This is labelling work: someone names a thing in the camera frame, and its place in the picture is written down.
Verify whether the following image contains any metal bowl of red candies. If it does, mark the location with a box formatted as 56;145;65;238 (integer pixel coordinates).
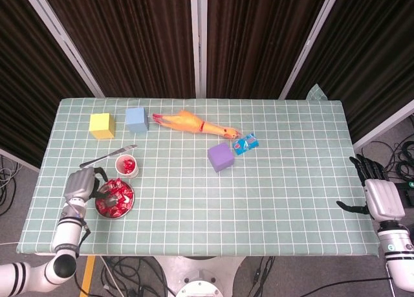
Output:
94;177;136;219

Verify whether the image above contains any light blue foam cube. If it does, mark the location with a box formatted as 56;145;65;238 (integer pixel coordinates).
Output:
124;107;150;135

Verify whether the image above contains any long black cable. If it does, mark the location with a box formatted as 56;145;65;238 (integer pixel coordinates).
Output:
302;279;397;297

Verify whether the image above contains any grey floor cable bundle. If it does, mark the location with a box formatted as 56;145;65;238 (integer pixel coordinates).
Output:
0;154;22;217

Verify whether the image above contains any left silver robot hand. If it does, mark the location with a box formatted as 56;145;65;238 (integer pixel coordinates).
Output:
63;166;120;210

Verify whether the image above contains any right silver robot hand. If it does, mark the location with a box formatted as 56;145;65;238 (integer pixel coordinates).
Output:
336;153;407;221

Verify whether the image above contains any yellow floor tape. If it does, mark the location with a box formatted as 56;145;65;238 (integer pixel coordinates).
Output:
79;256;97;297

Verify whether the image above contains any white paper cup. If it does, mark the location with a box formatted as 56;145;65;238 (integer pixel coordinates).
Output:
114;154;140;180

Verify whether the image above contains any orange rubber chicken toy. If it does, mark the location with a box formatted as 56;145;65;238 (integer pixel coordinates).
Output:
151;109;243;140

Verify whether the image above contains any white partition base rail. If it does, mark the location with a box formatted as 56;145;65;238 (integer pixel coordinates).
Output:
352;98;414;151
0;147;41;173

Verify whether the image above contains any yellow foam cube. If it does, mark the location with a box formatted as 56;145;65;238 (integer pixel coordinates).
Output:
89;113;116;140

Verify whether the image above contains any black floor cable bundle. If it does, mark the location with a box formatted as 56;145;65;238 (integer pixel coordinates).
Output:
358;114;414;183
74;254;177;297

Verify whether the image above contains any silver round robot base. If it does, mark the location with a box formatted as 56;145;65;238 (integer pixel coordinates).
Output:
155;256;246;297

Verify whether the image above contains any black cable with inline plug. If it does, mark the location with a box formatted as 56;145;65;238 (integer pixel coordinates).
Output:
245;256;276;297

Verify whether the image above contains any silver table knife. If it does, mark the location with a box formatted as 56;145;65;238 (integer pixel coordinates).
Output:
79;144;138;169

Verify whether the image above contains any green checked tablecloth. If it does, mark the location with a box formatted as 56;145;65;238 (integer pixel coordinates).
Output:
16;83;381;258

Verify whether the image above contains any white partition frame post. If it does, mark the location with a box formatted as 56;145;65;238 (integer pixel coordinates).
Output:
278;0;344;100
18;0;106;99
190;0;208;99

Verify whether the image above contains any black box with green light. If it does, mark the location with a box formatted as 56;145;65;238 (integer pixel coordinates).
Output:
397;179;414;210

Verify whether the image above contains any dark brown partition panel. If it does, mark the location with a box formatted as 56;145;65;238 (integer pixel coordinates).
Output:
286;0;414;142
206;0;332;100
0;0;94;168
38;0;197;99

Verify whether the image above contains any blue snack packet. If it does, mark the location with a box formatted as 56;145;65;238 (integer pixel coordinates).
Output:
232;132;259;157

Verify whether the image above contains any purple foam cube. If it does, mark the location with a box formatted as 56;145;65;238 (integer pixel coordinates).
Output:
207;141;235;173

